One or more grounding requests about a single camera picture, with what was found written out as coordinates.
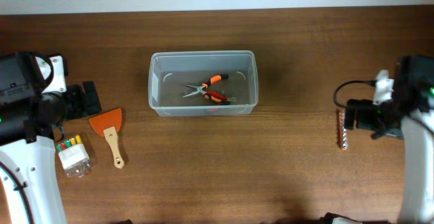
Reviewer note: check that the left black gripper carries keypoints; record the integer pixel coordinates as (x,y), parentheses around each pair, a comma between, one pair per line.
(81,109)

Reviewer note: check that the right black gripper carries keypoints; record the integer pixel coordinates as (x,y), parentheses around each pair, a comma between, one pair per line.
(363,106)

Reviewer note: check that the orange scraper wooden handle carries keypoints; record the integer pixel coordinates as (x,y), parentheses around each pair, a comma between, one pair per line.
(107,125)

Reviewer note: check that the socket bit rail orange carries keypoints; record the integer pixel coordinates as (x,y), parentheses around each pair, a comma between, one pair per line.
(342,131)

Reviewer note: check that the clear box coloured connectors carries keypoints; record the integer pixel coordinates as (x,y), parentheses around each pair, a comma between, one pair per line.
(73,156)

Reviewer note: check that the clear plastic container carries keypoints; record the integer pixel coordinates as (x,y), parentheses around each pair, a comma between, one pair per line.
(170,71)

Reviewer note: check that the orange black needle-nose pliers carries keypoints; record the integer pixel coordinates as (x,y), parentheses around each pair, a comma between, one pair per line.
(205,85)

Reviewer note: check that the small red cutting pliers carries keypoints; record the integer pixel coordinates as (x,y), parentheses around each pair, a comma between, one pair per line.
(218,99)

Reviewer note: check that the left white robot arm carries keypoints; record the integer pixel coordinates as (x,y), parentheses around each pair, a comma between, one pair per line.
(35,101)

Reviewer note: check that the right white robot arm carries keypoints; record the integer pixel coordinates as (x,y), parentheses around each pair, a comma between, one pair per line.
(402,107)

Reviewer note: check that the dark object bottom edge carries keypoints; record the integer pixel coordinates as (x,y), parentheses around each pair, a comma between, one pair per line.
(331,218)

